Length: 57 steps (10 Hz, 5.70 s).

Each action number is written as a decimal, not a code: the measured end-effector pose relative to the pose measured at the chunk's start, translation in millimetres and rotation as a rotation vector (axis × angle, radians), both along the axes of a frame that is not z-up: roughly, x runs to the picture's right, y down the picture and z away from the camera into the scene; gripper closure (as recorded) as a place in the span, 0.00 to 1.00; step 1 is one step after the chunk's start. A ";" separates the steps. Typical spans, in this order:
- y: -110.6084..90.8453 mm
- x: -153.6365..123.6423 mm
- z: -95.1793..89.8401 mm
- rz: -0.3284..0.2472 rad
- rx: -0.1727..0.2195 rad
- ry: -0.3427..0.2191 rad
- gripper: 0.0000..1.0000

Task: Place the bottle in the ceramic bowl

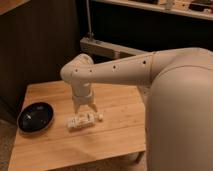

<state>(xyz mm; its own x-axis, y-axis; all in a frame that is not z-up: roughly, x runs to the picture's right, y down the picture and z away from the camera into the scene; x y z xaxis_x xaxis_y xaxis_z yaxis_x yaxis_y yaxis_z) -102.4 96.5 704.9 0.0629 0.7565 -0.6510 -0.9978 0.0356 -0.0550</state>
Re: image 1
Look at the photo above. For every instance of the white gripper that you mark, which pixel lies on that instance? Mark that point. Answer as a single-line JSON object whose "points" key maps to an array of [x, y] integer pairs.
{"points": [[84, 100]]}

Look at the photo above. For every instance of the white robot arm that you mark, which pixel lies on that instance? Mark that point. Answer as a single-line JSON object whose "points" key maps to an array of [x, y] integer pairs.
{"points": [[179, 105]]}

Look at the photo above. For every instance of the black ceramic bowl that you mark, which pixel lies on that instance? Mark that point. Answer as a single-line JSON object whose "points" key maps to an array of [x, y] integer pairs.
{"points": [[35, 117]]}

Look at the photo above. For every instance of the wooden side table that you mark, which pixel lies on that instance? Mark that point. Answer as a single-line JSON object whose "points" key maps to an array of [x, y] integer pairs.
{"points": [[121, 132]]}

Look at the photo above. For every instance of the long wooden beam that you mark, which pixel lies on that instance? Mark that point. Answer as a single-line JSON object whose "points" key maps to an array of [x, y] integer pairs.
{"points": [[108, 50]]}

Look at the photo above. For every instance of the metal pole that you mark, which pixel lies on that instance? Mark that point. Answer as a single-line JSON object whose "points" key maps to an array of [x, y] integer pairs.
{"points": [[90, 31]]}

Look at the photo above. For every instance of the wooden shelf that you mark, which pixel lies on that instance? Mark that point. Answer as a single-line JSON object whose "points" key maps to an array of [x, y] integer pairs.
{"points": [[167, 8]]}

